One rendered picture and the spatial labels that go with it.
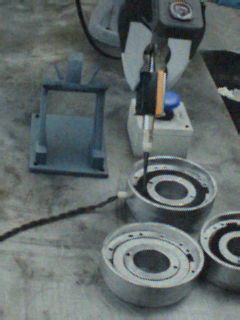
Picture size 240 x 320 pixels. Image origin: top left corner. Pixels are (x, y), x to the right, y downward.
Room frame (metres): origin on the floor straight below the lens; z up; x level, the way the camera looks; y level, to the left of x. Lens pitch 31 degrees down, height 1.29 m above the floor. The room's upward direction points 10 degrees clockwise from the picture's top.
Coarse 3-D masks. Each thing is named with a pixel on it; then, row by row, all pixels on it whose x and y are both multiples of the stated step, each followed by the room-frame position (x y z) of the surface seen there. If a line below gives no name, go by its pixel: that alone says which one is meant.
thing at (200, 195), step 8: (152, 176) 0.66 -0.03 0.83; (184, 176) 0.67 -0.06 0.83; (192, 176) 0.67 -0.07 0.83; (136, 184) 0.64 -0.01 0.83; (192, 184) 0.66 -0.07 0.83; (200, 184) 0.66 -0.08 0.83; (144, 192) 0.62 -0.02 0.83; (200, 192) 0.64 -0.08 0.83; (208, 192) 0.64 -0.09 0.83; (152, 200) 0.61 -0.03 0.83; (192, 200) 0.62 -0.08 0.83; (200, 200) 0.63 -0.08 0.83
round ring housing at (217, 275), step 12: (216, 216) 0.58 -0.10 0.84; (228, 216) 0.59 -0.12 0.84; (204, 228) 0.56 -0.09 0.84; (216, 228) 0.58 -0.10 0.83; (204, 240) 0.55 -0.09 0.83; (228, 240) 0.56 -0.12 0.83; (204, 252) 0.52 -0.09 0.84; (228, 252) 0.54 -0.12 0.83; (204, 264) 0.52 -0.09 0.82; (216, 264) 0.51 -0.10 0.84; (228, 264) 0.50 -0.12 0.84; (216, 276) 0.50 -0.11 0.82; (228, 276) 0.50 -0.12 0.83; (228, 288) 0.50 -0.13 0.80
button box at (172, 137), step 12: (132, 108) 0.79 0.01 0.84; (180, 108) 0.80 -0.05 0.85; (132, 120) 0.78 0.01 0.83; (156, 120) 0.76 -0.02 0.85; (168, 120) 0.76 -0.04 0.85; (180, 120) 0.77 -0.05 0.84; (132, 132) 0.76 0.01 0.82; (156, 132) 0.74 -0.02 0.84; (168, 132) 0.74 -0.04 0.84; (180, 132) 0.75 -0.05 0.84; (132, 144) 0.75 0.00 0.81; (156, 144) 0.74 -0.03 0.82; (168, 144) 0.74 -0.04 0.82; (180, 144) 0.75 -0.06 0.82; (180, 156) 0.75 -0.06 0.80
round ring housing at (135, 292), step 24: (120, 240) 0.53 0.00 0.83; (168, 240) 0.54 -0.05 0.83; (192, 240) 0.54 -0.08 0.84; (144, 264) 0.52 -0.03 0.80; (168, 264) 0.51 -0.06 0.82; (192, 264) 0.51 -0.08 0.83; (120, 288) 0.46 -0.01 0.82; (144, 288) 0.45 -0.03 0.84; (168, 288) 0.46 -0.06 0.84; (192, 288) 0.48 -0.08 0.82
